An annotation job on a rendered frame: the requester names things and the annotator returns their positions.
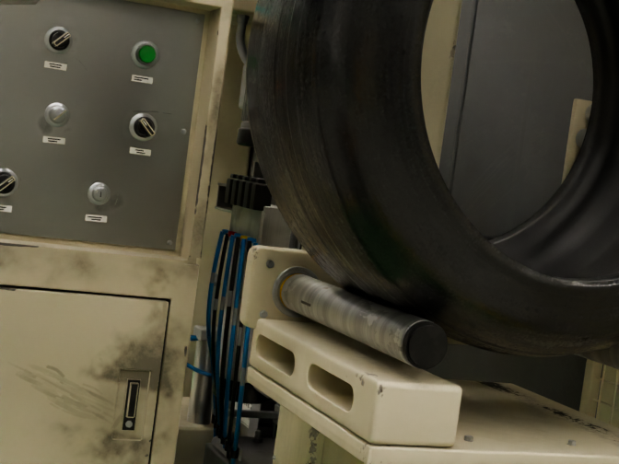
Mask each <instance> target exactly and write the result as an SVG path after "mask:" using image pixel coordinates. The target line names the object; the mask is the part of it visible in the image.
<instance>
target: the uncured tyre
mask: <svg viewBox="0 0 619 464"><path fill-rule="evenodd" d="M433 1H434V0H258V1H257V4H256V7H255V11H254V14H253V19H252V23H251V31H250V37H249V42H248V50H247V61H246V100H247V111H248V118H249V124H250V129H251V138H252V141H253V146H254V149H255V153H256V156H257V159H258V162H259V165H260V168H261V171H262V174H263V177H264V180H265V182H266V184H267V187H268V189H269V191H270V193H271V195H272V197H273V199H274V202H275V204H276V206H277V208H278V210H279V211H280V213H281V215H282V216H283V218H284V219H285V221H286V223H287V225H288V227H289V228H290V230H291V231H292V233H293V234H294V236H295V237H296V238H297V240H298V242H299V243H300V244H301V245H302V247H303V248H304V249H305V251H306V252H307V253H308V254H309V255H310V256H311V258H312V259H313V260H315V261H316V262H317V263H318V264H319V265H320V267H322V268H323V270H324V271H326V272H327V273H328V274H329V275H330V276H331V277H332V278H333V279H334V280H335V281H336V282H337V283H338V284H340V285H341V286H342V287H343V288H345V289H346V290H347V291H350V292H353V293H355V294H358V295H361V296H364V297H367V298H369V299H372V300H375V301H378V302H380V303H382V304H385V305H387V306H390V307H395V308H397V309H400V310H402V311H404V312H407V313H410V314H412V315H415V316H417V317H420V318H422V319H427V320H429V321H432V322H434V323H436V324H438V325H439V326H440V327H441V328H442V329H443V330H444V331H445V333H446V335H447V337H450V338H451V339H454V340H456V341H459V342H463V343H466V344H469V345H471V346H473V347H477V348H480V349H483V350H487V351H490V352H494V353H499V354H509V355H516V356H528V357H549V356H561V355H569V354H582V353H588V352H593V351H598V350H602V349H606V348H610V347H613V346H615V345H619V0H575V2H576V4H577V6H578V10H579V12H580V15H581V16H582V19H583V22H584V25H585V28H586V31H587V34H588V38H589V43H590V52H591V59H592V68H593V94H592V104H591V111H590V120H589V124H588V128H587V131H586V134H585V138H584V141H583V144H582V146H581V148H580V150H579V153H578V156H577V159H576V161H575V163H574V165H573V167H572V169H571V170H570V171H569V173H568V175H567V176H566V178H565V180H564V181H563V183H562V184H561V186H560V187H559V189H558V190H557V191H556V192H555V194H554V195H553V196H552V198H551V199H550V200H549V201H548V202H547V203H546V204H545V205H544V206H543V207H542V208H541V209H540V210H539V211H538V212H537V213H536V214H534V215H533V216H532V217H531V218H529V219H528V220H527V221H525V222H524V223H523V224H521V225H520V226H517V227H516V228H514V229H512V230H511V231H509V232H508V233H506V234H504V235H502V236H500V237H497V238H493V239H491V240H487V239H486V238H485V237H484V236H483V235H482V234H481V233H480V232H479V231H478V230H477V229H476V228H475V227H474V226H473V224H472V223H471V222H470V221H469V220H468V218H467V217H466V216H465V214H464V213H463V212H462V210H461V208H460V207H459V206H458V205H457V203H456V202H455V200H454V199H453V197H452V195H451V194H450V191H449V189H448V187H447V185H446V184H445V181H444V179H443V178H442V176H441V174H440V172H439V169H438V165H437V163H436V160H435V158H434V155H433V152H432V149H431V146H430V143H429V140H428V135H427V131H426V124H425V118H424V112H423V104H422V93H421V63H422V51H423V44H424V37H425V33H426V24H427V21H428V17H429V13H430V9H431V6H432V4H433Z"/></svg>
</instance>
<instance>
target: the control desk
mask: <svg viewBox="0 0 619 464"><path fill-rule="evenodd" d="M233 6H234V0H40V1H39V2H38V3H37V4H36V5H2V4H0V464H174V460H175V453H176V446H177V438H178V432H179V424H180V417H181V404H182V396H183V389H184V381H185V374H186V367H187V360H188V353H189V345H190V338H191V331H192V324H193V310H194V302H195V296H196V288H197V281H198V273H199V266H200V265H198V264H196V259H197V258H200V259H201V257H202V249H203V242H204V229H205V221H206V214H207V206H208V200H209V192H210V185H211V178H212V170H213V164H214V156H215V149H216V135H217V128H218V121H219V113H220V106H221V99H222V92H223V85H224V77H225V70H226V63H227V56H228V42H229V34H230V28H231V20H232V13H233Z"/></svg>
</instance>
